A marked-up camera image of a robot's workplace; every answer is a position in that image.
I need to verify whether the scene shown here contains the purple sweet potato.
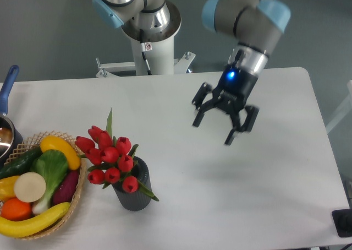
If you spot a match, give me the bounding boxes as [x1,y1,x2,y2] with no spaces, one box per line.
[52,171,79,205]

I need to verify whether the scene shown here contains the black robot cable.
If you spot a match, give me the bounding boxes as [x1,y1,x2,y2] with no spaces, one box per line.
[139,29,153,76]

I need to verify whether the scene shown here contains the green bok choy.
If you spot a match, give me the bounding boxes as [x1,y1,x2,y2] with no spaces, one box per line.
[30,150,68,215]

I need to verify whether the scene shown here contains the green cucumber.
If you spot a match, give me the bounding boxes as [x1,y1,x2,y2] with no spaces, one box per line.
[1,146,42,179]

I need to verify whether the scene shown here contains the yellow banana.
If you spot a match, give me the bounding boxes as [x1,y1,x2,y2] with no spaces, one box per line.
[1,202,70,238]

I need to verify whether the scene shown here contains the woven wicker basket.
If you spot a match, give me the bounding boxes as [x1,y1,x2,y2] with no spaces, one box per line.
[6,131,87,240]

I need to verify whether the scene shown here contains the white round radish slice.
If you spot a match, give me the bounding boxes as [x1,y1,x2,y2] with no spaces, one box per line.
[14,172,46,203]

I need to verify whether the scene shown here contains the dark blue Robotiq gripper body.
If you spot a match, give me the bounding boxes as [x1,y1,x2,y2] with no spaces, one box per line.
[212,64,259,117]

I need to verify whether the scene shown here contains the orange fruit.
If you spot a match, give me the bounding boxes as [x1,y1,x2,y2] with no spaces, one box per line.
[1,198,32,221]

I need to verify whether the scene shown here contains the black device at edge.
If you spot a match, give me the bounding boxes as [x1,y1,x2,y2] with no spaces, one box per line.
[332,209,351,238]

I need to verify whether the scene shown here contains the dark grey ribbed vase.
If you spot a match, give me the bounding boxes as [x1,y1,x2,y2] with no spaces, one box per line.
[112,157,152,211]

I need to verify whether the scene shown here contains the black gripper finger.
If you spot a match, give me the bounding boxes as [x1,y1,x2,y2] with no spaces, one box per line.
[224,105,260,145]
[191,82,219,127]

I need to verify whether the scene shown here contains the blue handled saucepan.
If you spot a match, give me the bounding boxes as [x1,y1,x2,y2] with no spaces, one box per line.
[1,65,23,168]

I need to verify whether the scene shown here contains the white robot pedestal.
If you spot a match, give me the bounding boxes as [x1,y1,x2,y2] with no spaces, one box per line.
[96,37,196,78]

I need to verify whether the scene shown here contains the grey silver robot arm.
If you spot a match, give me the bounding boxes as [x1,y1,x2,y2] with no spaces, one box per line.
[92,0,291,145]

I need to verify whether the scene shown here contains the yellow bell pepper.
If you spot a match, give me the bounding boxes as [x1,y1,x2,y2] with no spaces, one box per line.
[0,176,19,202]

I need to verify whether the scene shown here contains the red tulip bouquet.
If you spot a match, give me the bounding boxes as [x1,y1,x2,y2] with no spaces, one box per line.
[75,111,159,202]

